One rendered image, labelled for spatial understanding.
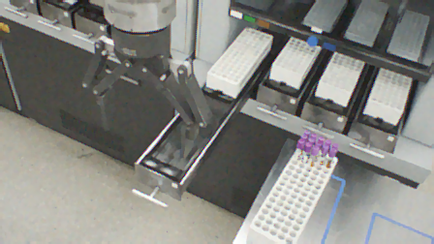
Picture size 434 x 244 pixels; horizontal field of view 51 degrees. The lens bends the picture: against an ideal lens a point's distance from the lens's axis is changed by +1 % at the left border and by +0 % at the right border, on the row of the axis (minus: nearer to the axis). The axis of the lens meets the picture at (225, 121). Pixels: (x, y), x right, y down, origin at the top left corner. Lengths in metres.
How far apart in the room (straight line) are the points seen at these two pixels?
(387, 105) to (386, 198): 0.32
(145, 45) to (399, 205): 0.82
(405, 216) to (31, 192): 1.58
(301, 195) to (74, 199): 1.28
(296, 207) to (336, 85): 0.49
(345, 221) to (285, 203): 0.17
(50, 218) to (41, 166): 0.30
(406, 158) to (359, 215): 0.36
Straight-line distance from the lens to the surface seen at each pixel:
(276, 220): 1.00
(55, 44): 1.87
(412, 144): 1.50
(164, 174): 1.14
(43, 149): 2.34
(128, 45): 0.57
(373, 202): 1.18
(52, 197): 2.15
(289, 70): 1.40
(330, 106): 1.38
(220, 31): 1.49
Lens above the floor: 1.70
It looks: 45 degrees down
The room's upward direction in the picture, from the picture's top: 8 degrees clockwise
